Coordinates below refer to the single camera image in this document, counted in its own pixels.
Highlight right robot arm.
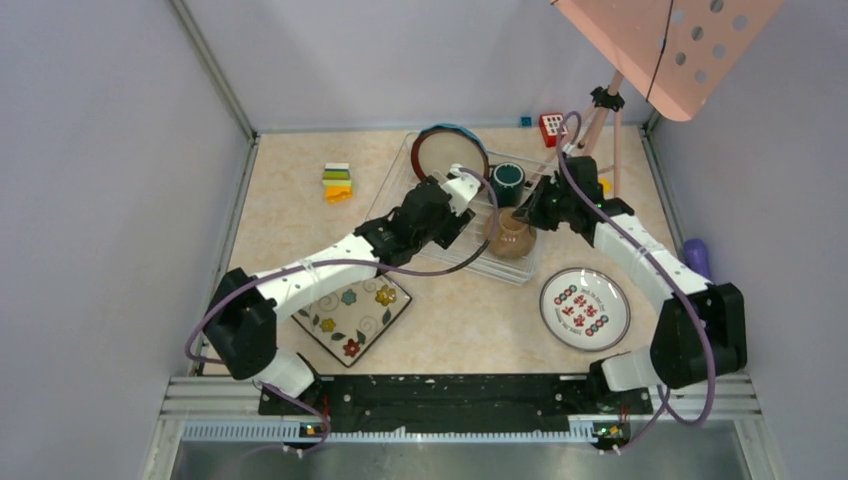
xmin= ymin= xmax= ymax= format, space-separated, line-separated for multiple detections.
xmin=512 ymin=155 xmax=748 ymax=412

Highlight stacked colourful toy bricks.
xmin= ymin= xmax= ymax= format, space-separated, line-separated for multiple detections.
xmin=322 ymin=163 xmax=353 ymax=204

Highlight brown speckled bowl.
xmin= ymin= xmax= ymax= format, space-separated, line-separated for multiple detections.
xmin=481 ymin=207 xmax=537 ymax=260

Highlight red white toy block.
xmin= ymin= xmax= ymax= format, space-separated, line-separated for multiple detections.
xmin=537 ymin=112 xmax=569 ymax=148

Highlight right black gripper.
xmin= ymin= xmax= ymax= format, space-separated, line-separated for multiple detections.
xmin=511 ymin=175 xmax=574 ymax=232

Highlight pink tripod stand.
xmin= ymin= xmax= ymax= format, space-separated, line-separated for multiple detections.
xmin=529 ymin=69 xmax=627 ymax=200

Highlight white wire dish rack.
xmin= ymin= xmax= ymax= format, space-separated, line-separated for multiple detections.
xmin=366 ymin=131 xmax=550 ymax=285

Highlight pink perforated board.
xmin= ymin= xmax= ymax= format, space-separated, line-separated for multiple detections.
xmin=551 ymin=0 xmax=783 ymax=122

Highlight purple handled tool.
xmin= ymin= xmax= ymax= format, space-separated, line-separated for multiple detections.
xmin=683 ymin=238 xmax=713 ymax=282

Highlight dark green mug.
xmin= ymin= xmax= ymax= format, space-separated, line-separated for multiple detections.
xmin=490 ymin=162 xmax=526 ymax=208

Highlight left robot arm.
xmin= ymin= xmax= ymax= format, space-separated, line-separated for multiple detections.
xmin=190 ymin=164 xmax=488 ymax=414

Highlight teal polka dot plate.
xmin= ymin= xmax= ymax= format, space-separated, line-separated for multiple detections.
xmin=415 ymin=122 xmax=486 ymax=153

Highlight square floral glass plate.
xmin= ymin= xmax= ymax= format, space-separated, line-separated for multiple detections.
xmin=292 ymin=276 xmax=413 ymax=368

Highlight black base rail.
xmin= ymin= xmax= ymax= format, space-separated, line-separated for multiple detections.
xmin=258 ymin=374 xmax=619 ymax=434

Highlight red rimmed beige plate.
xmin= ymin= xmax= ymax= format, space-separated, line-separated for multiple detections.
xmin=410 ymin=131 xmax=490 ymax=180

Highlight white round patterned plate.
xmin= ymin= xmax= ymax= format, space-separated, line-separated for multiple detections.
xmin=539 ymin=268 xmax=631 ymax=352

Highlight yellow toy frame brick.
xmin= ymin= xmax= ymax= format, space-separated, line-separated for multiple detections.
xmin=598 ymin=177 xmax=613 ymax=197

